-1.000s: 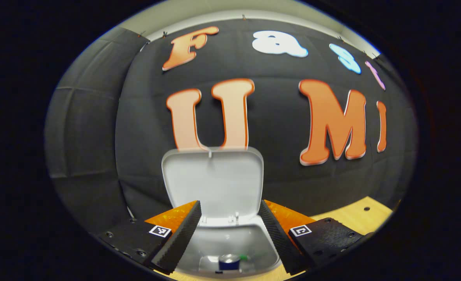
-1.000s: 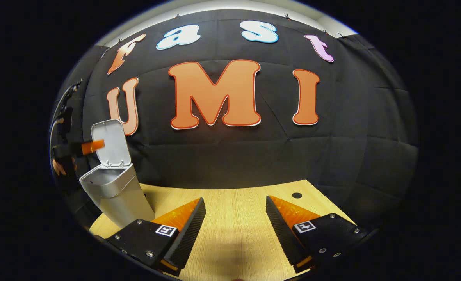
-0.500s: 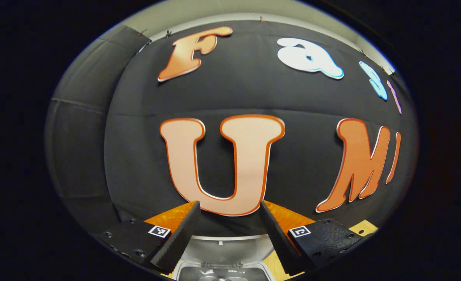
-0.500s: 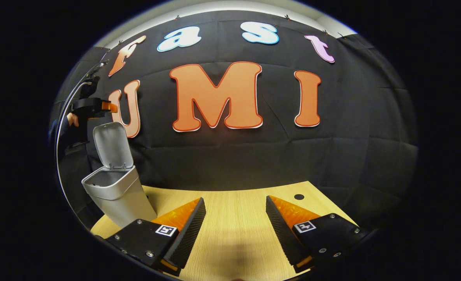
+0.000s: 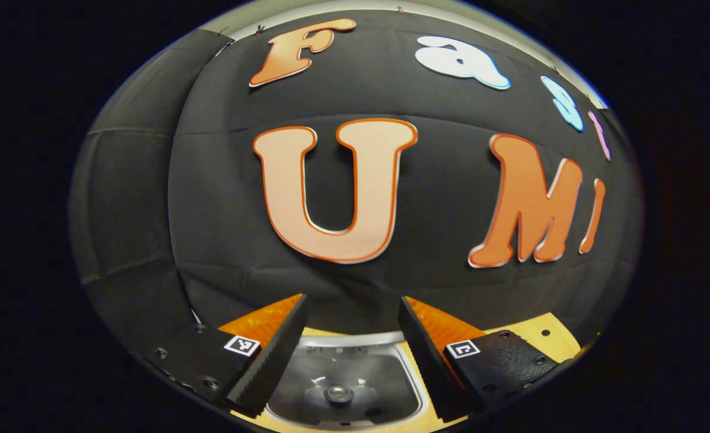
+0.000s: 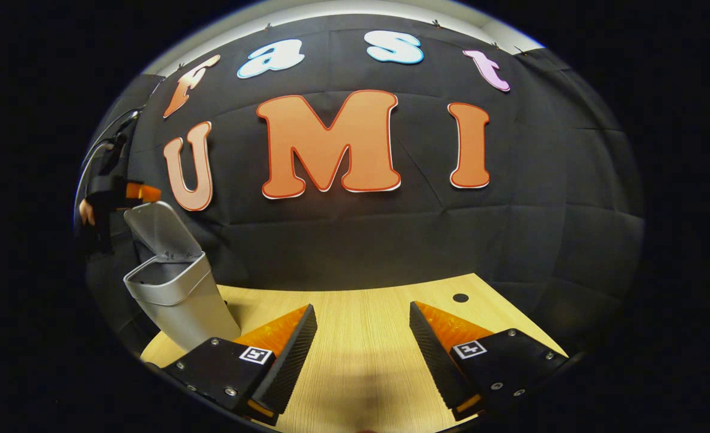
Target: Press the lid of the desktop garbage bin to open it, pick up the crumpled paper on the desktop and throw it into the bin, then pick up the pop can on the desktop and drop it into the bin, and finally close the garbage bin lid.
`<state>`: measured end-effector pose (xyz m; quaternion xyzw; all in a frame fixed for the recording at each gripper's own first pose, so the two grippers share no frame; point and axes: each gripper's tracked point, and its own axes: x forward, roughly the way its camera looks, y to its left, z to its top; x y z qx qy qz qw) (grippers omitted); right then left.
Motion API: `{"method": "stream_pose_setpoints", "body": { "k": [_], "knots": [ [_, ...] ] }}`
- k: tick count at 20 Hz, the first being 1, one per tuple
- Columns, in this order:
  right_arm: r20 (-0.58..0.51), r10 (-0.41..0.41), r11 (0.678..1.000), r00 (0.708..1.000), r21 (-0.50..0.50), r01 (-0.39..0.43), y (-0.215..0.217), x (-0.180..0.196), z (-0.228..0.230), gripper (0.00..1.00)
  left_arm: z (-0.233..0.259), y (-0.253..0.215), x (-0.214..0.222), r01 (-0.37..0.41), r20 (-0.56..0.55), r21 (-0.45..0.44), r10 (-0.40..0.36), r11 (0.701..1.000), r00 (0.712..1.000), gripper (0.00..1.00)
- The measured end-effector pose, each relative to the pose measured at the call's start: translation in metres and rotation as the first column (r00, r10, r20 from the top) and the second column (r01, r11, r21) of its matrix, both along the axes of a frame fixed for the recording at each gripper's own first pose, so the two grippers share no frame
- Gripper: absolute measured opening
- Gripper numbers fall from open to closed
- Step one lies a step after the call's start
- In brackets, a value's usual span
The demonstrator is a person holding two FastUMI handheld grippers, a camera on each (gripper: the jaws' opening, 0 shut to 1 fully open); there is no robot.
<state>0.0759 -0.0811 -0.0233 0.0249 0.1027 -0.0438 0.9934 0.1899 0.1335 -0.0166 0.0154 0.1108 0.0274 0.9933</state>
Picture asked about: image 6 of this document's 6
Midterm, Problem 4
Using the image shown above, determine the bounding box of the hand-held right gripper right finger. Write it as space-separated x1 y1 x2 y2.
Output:
409 301 572 423

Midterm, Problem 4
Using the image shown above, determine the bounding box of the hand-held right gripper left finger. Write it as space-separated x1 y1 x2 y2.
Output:
160 304 319 426

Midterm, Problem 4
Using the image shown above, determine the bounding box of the white desktop garbage bin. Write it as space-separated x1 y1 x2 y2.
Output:
123 201 243 353

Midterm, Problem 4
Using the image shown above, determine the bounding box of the wooden desktop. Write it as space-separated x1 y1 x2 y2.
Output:
140 272 569 433

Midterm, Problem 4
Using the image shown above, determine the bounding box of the black backdrop cloth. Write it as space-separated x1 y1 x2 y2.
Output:
83 13 645 355

